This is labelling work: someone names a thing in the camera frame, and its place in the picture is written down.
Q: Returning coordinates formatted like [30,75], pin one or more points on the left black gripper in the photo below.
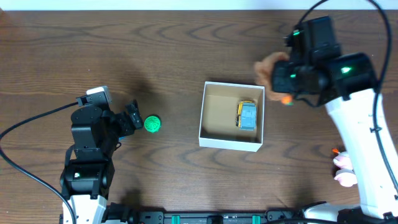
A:
[131,117]

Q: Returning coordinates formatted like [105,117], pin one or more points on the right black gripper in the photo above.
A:
[280,84]

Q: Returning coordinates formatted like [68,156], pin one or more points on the green round plastic toy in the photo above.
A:
[152,123]

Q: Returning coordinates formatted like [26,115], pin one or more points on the brown plush toy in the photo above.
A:
[264,70]

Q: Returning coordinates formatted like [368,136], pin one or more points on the yellow grey toy truck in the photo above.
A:
[246,115]

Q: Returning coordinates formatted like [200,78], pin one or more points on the white cardboard box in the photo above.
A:
[219,114]

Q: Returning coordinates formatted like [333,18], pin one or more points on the pink white plush toy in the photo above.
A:
[345,174]

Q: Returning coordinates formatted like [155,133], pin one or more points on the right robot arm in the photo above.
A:
[346,85]

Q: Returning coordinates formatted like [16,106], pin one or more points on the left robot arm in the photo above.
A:
[88,168]

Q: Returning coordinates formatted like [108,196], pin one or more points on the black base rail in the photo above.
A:
[214,217]

